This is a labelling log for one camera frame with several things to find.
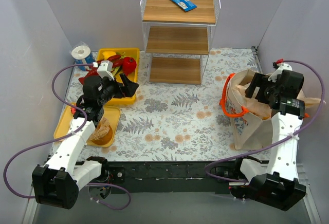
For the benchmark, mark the yellow vegetable bin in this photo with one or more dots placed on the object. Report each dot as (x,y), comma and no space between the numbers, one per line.
(126,52)

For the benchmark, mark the beige canvas tote bag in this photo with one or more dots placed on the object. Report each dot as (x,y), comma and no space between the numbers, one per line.
(250,132)

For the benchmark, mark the blue snack packet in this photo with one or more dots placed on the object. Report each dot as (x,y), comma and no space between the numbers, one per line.
(185,5)

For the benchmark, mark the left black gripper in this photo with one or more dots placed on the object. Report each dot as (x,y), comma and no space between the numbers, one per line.
(121,88)

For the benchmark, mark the blue wrapped paper roll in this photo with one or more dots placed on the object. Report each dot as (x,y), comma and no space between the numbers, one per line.
(82,54)

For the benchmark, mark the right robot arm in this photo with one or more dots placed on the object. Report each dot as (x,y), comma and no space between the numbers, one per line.
(277,185)

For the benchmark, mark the red toy lobster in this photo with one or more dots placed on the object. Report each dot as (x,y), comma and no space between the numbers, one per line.
(117,62)

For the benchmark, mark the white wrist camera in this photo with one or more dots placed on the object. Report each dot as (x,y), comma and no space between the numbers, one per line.
(104,69)
(279,66)

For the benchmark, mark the floral table mat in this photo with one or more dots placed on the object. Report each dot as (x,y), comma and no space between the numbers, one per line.
(174,122)

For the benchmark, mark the red bell pepper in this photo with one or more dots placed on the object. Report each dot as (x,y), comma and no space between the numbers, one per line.
(129,65)

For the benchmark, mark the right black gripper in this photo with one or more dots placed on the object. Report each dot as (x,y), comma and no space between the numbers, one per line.
(259,88)

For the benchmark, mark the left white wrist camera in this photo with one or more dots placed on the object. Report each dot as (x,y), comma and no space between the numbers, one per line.
(104,69)

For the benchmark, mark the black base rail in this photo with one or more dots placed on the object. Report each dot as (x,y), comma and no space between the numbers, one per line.
(164,177)

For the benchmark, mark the banana print plastic bag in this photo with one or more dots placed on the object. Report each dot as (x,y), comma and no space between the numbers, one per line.
(263,110)

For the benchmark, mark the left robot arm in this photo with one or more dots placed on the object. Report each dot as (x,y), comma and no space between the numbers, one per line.
(59,181)

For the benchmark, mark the white wire wooden shelf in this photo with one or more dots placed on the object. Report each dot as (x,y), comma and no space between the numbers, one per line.
(178,42)

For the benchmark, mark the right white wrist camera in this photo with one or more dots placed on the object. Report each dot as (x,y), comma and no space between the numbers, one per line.
(279,66)

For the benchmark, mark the red frosted donut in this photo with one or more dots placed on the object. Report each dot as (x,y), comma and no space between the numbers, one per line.
(73,110)

